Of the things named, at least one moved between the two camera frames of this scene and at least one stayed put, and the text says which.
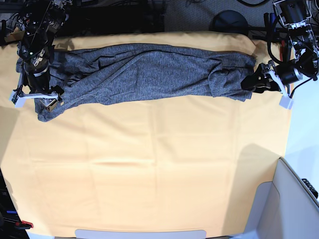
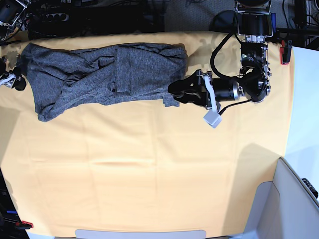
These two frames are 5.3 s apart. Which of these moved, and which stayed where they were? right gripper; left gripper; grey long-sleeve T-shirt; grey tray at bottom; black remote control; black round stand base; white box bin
Moved: right gripper; grey long-sleeve T-shirt; left gripper
Stayed: grey tray at bottom; black round stand base; black remote control; white box bin
